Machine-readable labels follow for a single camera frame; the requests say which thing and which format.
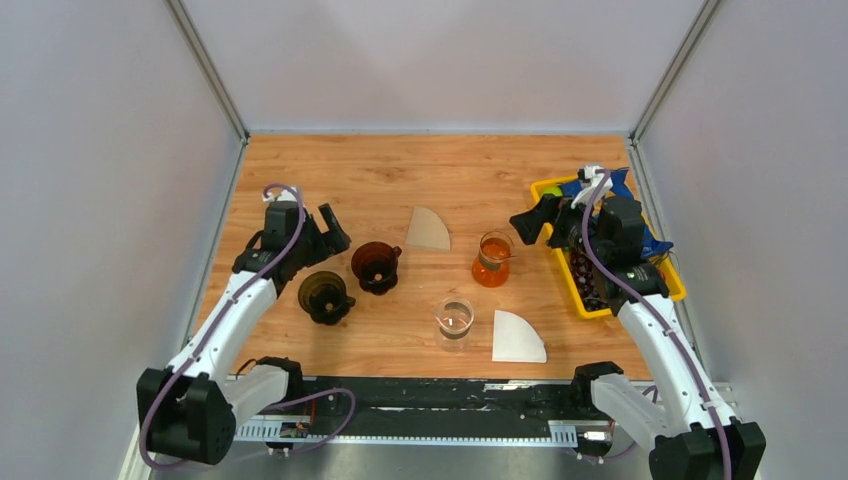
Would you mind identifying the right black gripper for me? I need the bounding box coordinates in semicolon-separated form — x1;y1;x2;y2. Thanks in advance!
508;191;609;264

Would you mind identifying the brown plastic coffee dripper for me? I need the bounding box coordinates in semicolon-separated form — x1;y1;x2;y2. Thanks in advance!
351;241;402;296

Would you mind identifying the white paper coffee filter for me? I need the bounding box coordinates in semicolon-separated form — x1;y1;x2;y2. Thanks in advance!
491;310;547;364

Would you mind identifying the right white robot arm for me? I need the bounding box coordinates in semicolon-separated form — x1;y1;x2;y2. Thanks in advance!
509;194;767;479

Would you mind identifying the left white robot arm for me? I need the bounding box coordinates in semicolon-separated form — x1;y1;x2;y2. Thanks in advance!
136;200;351;471

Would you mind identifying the olive plastic coffee dripper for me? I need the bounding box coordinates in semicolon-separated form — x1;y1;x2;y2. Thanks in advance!
297;271;356;326

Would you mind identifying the brown paper coffee filter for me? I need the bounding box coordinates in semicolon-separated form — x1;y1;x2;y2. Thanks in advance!
405;206;451;252

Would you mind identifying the yellow plastic tray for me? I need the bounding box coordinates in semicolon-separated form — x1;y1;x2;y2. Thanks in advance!
530;175;687;319

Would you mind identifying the green lime upper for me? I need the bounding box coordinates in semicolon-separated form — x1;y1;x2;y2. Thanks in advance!
542;186;563;197

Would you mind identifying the orange glass carafe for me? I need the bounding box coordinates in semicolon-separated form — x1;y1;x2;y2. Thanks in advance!
471;230;514;288

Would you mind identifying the dark grape bunch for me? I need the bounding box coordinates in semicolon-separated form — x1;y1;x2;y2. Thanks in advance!
569;252;607;312

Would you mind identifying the clear glass beaker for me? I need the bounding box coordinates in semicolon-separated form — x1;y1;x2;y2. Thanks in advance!
432;297;475;353

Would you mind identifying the blue chips bag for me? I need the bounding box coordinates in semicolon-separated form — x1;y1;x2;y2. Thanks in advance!
610;167;674;258

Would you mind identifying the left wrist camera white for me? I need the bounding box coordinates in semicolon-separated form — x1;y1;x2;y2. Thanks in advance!
262;183;301;203

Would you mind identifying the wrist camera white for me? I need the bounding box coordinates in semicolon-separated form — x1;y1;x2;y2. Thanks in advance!
262;183;301;203
570;164;613;209

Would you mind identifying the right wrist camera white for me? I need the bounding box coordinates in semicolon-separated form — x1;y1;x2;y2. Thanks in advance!
570;164;613;209

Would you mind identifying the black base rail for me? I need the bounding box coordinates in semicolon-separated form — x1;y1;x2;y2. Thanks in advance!
283;376;612;443

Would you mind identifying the aluminium frame post left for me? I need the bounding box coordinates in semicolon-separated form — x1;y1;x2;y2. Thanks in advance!
164;0;250;145

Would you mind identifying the aluminium frame post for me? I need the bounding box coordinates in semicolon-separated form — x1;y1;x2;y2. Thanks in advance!
164;0;250;145
630;0;724;145

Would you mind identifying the aluminium frame post right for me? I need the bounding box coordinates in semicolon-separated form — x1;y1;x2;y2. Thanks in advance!
630;0;724;145

